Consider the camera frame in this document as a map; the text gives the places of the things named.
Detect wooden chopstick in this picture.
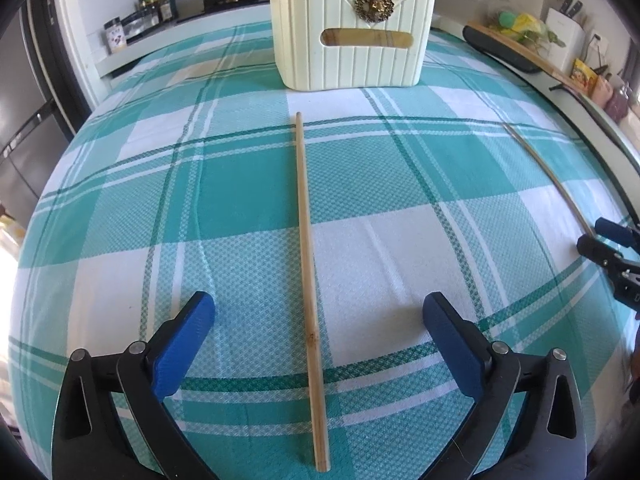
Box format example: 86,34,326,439
502,122,594,235
295,112,331,472

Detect pink cup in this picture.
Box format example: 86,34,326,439
591,75,614,110

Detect wooden cutting board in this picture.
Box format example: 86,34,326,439
467,22,583,94

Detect white knife block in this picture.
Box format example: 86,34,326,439
544,0,585,75

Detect teal plaid tablecloth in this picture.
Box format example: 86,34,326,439
6,19,637,480

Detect black board holder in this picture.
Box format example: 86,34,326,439
462,25,541,74

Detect plastic bag with items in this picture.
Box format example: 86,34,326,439
486,0,566,56

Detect stainless steel refrigerator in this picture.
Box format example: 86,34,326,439
0,0,90,226

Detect white spice shaker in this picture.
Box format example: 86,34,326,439
103,16,127,54

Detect cream utensil holder box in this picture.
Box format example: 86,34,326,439
270,0,435,91

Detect sauce bottles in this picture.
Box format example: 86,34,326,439
138,0,179,23

